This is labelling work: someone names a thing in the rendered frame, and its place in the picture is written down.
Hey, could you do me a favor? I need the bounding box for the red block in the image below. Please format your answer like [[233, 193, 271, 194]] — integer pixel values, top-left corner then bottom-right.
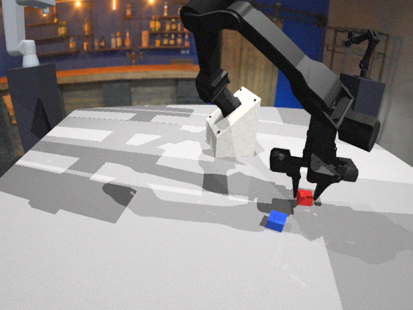
[[296, 189, 313, 206]]

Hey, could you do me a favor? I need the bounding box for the blue block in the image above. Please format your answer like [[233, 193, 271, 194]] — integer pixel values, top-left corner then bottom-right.
[[265, 210, 288, 232]]

